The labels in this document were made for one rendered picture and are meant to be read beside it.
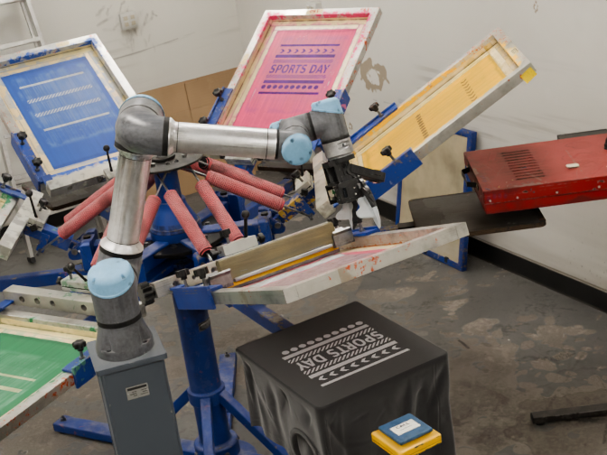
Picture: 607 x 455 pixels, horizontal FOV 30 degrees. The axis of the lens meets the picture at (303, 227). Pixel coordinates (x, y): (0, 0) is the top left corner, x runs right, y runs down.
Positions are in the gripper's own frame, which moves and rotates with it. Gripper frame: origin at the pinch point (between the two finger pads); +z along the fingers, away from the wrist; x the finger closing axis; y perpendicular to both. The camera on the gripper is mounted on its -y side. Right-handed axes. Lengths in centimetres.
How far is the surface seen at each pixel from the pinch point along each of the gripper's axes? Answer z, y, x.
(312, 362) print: 37, 10, -36
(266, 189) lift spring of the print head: -8, -32, -124
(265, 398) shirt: 45, 23, -49
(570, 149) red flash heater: 9, -134, -75
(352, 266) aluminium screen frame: 7.9, 8.6, 1.7
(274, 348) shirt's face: 32, 14, -51
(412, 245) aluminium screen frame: 8.2, -10.4, 1.6
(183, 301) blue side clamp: 12, 31, -69
